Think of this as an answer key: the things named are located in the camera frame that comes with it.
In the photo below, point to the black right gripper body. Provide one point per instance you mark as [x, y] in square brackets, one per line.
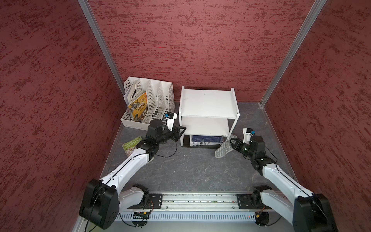
[245, 149]

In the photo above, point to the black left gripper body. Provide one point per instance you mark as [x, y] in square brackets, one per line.
[166, 134]

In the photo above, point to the grey patterned cloth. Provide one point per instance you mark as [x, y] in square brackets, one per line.
[225, 148]

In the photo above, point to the white two-tier bookshelf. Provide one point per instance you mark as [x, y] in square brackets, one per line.
[207, 113]

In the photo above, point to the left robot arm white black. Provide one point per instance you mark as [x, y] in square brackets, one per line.
[102, 202]

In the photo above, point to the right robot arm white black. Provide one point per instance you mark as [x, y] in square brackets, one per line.
[305, 210]

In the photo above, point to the yellow illustrated children's book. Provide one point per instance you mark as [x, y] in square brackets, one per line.
[139, 108]

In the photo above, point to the green illustrated book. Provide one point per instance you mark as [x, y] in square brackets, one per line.
[130, 146]

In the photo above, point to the white plastic file organizer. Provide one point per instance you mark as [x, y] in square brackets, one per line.
[160, 99]

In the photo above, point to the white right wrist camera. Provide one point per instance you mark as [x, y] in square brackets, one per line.
[247, 134]

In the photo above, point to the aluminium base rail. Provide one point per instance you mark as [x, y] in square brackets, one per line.
[204, 201]

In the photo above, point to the white slotted cable duct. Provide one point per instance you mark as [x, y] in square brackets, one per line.
[165, 216]

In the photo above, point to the right aluminium corner post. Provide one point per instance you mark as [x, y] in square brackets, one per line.
[298, 40]

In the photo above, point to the aluminium corner post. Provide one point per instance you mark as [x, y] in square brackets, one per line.
[298, 40]
[89, 15]

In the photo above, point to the left aluminium corner post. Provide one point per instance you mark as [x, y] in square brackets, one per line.
[89, 15]

